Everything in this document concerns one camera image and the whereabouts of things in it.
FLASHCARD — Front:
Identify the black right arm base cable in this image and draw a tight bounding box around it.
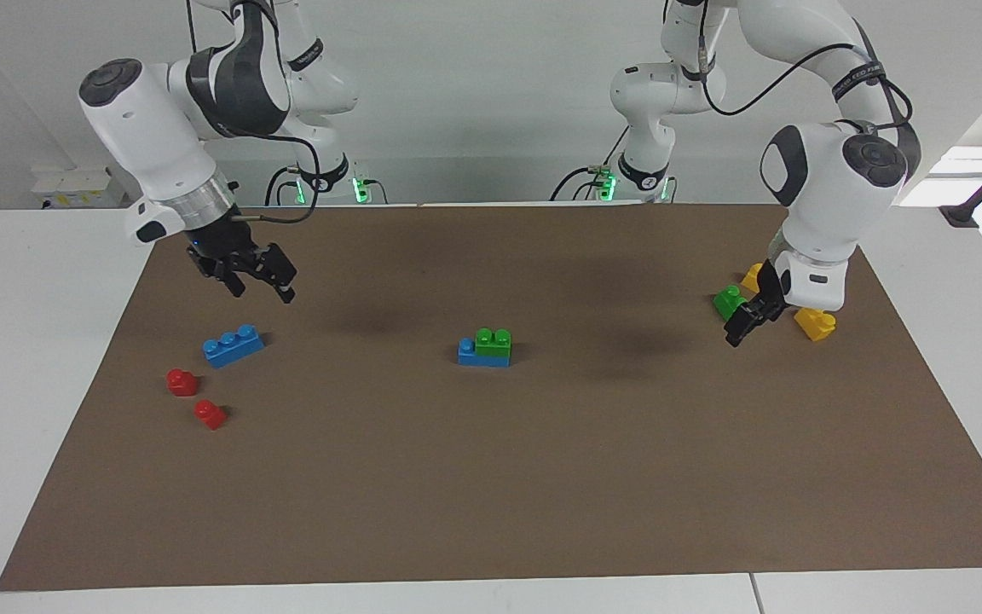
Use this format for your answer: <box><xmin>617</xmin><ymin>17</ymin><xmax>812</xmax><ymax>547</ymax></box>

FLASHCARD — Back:
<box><xmin>265</xmin><ymin>165</ymin><xmax>301</xmax><ymax>206</ymax></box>

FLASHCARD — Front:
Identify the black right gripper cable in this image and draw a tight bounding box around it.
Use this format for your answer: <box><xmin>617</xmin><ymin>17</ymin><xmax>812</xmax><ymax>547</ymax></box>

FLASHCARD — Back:
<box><xmin>186</xmin><ymin>0</ymin><xmax>322</xmax><ymax>227</ymax></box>

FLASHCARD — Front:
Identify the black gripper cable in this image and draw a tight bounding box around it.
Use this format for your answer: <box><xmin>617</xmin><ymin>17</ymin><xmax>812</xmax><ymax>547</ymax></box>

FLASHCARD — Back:
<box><xmin>186</xmin><ymin>0</ymin><xmax>322</xmax><ymax>227</ymax></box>
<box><xmin>700</xmin><ymin>0</ymin><xmax>916</xmax><ymax>133</ymax></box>

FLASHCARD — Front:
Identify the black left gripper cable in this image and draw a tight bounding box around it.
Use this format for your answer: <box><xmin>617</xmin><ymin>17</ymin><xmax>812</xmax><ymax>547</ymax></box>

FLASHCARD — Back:
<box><xmin>700</xmin><ymin>0</ymin><xmax>916</xmax><ymax>133</ymax></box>

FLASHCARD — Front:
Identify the black left arm base cable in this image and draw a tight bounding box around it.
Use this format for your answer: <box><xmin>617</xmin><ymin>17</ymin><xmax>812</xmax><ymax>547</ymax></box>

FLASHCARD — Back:
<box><xmin>550</xmin><ymin>126</ymin><xmax>630</xmax><ymax>203</ymax></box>

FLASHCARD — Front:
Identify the blue three-stud toy brick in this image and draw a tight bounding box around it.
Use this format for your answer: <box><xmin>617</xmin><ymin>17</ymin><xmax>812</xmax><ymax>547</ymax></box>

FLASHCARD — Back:
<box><xmin>458</xmin><ymin>338</ymin><xmax>511</xmax><ymax>368</ymax></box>
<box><xmin>202</xmin><ymin>324</ymin><xmax>265</xmax><ymax>369</ymax></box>

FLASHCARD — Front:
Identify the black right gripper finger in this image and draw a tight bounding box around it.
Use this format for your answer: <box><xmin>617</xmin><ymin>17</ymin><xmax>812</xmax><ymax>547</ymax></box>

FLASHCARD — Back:
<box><xmin>252</xmin><ymin>243</ymin><xmax>297</xmax><ymax>305</ymax></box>
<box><xmin>205</xmin><ymin>256</ymin><xmax>247</xmax><ymax>299</ymax></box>

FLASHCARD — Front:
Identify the brown table mat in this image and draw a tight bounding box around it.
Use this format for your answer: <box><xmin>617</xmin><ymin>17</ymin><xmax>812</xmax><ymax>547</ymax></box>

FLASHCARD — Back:
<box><xmin>0</xmin><ymin>203</ymin><xmax>982</xmax><ymax>592</ymax></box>

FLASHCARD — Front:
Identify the white box with labels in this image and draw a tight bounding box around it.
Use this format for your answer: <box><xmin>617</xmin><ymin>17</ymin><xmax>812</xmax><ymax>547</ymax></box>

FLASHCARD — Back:
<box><xmin>31</xmin><ymin>166</ymin><xmax>123</xmax><ymax>210</ymax></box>

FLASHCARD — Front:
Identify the black arm base cable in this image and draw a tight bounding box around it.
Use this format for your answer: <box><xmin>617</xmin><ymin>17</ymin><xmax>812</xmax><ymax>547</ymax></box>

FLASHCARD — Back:
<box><xmin>265</xmin><ymin>165</ymin><xmax>301</xmax><ymax>206</ymax></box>
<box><xmin>550</xmin><ymin>126</ymin><xmax>630</xmax><ymax>203</ymax></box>

